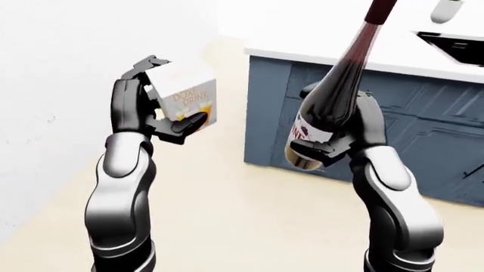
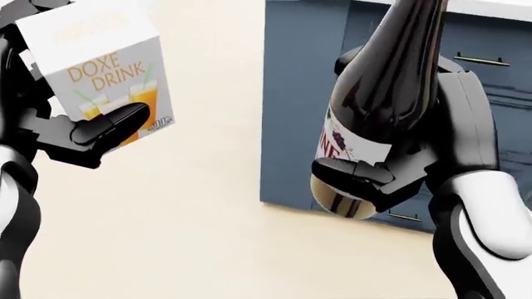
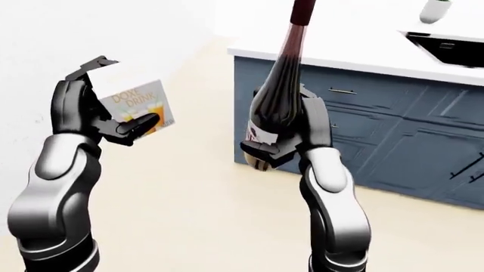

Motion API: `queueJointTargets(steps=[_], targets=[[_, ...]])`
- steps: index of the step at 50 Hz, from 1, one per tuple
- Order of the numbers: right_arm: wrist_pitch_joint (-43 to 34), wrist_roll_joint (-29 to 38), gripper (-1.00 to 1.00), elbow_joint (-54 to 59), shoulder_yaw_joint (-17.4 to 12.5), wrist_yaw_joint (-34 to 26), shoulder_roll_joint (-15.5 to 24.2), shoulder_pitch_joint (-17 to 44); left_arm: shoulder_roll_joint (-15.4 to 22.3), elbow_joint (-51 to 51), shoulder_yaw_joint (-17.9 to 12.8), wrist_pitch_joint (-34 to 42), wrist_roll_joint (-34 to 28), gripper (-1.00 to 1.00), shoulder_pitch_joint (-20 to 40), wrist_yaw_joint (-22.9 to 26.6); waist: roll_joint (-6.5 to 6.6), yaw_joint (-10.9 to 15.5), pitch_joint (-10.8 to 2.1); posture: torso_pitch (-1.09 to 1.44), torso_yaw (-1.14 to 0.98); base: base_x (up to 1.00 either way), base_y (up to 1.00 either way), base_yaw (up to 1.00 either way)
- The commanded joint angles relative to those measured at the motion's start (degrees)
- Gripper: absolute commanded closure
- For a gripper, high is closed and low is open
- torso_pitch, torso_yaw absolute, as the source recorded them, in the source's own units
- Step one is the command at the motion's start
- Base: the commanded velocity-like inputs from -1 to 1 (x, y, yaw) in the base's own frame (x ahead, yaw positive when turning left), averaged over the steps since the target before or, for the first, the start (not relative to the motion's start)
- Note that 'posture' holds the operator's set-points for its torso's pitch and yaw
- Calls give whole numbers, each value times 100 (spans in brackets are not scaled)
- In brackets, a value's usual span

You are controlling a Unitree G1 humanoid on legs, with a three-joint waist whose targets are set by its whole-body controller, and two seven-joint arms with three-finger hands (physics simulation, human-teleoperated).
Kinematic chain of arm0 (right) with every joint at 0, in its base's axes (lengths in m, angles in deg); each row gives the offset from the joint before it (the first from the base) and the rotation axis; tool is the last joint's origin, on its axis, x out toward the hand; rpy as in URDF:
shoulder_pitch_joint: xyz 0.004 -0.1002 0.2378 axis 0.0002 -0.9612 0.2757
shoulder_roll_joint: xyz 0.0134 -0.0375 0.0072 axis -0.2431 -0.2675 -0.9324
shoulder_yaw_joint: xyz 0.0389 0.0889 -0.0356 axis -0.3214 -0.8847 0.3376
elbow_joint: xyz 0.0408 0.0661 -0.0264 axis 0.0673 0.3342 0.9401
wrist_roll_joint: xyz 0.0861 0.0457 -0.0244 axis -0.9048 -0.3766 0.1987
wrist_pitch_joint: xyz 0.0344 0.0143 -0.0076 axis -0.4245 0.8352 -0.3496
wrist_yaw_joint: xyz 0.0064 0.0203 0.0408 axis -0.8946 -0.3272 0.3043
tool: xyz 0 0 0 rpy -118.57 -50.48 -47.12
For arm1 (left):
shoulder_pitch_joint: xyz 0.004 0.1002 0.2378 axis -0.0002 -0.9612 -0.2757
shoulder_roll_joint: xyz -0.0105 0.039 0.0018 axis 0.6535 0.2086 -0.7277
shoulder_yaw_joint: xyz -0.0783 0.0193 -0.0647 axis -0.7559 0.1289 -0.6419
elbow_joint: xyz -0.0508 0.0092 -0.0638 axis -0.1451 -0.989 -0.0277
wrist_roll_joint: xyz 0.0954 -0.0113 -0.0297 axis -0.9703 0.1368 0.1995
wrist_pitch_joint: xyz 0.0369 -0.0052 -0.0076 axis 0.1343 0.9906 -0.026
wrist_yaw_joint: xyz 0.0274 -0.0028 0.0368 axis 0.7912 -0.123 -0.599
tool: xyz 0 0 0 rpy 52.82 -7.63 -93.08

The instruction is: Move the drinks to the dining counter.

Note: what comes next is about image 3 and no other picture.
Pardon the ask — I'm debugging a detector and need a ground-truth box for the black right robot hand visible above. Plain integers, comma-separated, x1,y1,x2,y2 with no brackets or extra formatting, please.
240,83,333,168

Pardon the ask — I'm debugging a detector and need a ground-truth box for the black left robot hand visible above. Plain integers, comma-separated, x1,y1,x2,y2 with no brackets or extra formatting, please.
50,55,160,147

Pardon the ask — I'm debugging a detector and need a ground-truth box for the dark red wine bottle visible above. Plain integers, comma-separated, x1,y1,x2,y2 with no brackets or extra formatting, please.
241,0,316,172

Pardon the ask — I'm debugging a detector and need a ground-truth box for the white juice drink carton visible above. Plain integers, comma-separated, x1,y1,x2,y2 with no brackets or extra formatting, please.
85,60,176,141

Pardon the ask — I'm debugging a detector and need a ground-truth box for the blue kitchen island cabinet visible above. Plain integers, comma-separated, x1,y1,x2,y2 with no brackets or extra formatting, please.
227,0,484,211

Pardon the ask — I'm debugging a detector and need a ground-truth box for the black inset sink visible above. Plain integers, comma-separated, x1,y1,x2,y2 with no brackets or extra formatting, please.
405,32,484,68

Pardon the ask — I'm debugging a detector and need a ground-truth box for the white plant pot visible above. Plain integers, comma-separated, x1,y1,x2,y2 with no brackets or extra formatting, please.
419,0,453,24

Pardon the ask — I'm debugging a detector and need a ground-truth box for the silver drawer handle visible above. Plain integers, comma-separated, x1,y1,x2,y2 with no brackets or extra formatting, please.
327,86,358,95

